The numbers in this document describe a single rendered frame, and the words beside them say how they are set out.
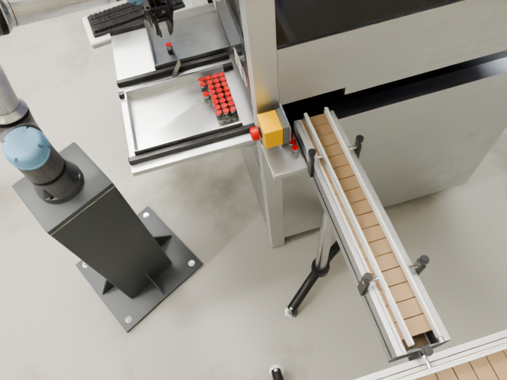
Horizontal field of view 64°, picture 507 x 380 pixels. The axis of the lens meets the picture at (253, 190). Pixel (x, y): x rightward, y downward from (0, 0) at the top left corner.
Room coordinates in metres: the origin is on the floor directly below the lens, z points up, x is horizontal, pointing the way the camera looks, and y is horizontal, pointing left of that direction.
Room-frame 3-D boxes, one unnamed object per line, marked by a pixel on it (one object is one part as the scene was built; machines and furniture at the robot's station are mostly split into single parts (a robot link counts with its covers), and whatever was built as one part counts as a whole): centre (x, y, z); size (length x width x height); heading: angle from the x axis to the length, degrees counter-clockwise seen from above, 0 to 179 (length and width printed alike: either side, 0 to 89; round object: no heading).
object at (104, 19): (1.59, 0.37, 0.82); 0.40 x 0.14 x 0.02; 105
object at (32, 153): (0.79, 0.63, 0.96); 0.13 x 0.12 x 0.14; 31
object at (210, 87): (0.93, 0.08, 0.91); 0.18 x 0.02 x 0.05; 7
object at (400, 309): (0.44, -0.26, 0.92); 0.69 x 0.15 x 0.16; 8
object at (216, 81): (0.93, 0.05, 0.91); 0.18 x 0.02 x 0.05; 8
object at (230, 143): (1.09, 0.16, 0.87); 0.70 x 0.48 x 0.02; 8
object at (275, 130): (0.70, -0.08, 1.00); 0.08 x 0.07 x 0.07; 98
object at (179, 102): (0.92, 0.19, 0.90); 0.34 x 0.26 x 0.04; 98
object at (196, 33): (1.27, 0.12, 0.90); 0.34 x 0.26 x 0.04; 98
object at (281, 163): (0.69, -0.12, 0.87); 0.14 x 0.13 x 0.02; 98
